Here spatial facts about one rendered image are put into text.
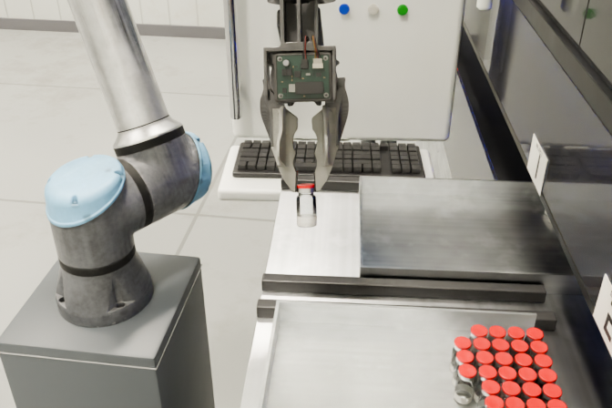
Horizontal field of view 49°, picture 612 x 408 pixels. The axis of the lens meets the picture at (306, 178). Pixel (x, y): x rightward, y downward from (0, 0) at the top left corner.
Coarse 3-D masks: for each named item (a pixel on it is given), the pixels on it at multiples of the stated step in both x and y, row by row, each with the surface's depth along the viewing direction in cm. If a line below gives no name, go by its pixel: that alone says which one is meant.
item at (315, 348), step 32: (288, 320) 90; (320, 320) 90; (352, 320) 89; (384, 320) 89; (416, 320) 89; (448, 320) 88; (480, 320) 88; (512, 320) 87; (288, 352) 85; (320, 352) 85; (352, 352) 85; (384, 352) 85; (416, 352) 85; (448, 352) 85; (288, 384) 81; (320, 384) 81; (352, 384) 81; (384, 384) 81; (416, 384) 81; (448, 384) 81
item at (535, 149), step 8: (536, 144) 100; (536, 152) 100; (528, 160) 104; (536, 160) 100; (544, 160) 96; (528, 168) 104; (544, 168) 96; (536, 176) 99; (544, 176) 96; (536, 184) 99
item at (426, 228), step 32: (384, 192) 119; (416, 192) 118; (448, 192) 118; (480, 192) 117; (512, 192) 117; (384, 224) 110; (416, 224) 110; (448, 224) 110; (480, 224) 110; (512, 224) 110; (544, 224) 110; (384, 256) 103; (416, 256) 103; (448, 256) 103; (480, 256) 103; (512, 256) 103; (544, 256) 103; (576, 288) 95
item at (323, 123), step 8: (320, 112) 71; (328, 112) 71; (312, 120) 71; (320, 120) 71; (328, 120) 71; (312, 128) 72; (320, 128) 71; (328, 128) 70; (320, 136) 72; (328, 136) 69; (320, 144) 72; (328, 144) 68; (320, 152) 72; (328, 152) 68; (336, 152) 72; (320, 160) 72; (328, 160) 69; (320, 168) 72; (328, 168) 72; (320, 176) 72; (328, 176) 72; (320, 184) 72
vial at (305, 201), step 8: (304, 192) 72; (312, 192) 73; (296, 200) 73; (304, 200) 72; (312, 200) 72; (304, 208) 72; (312, 208) 72; (304, 216) 72; (312, 216) 72; (304, 224) 72; (312, 224) 73
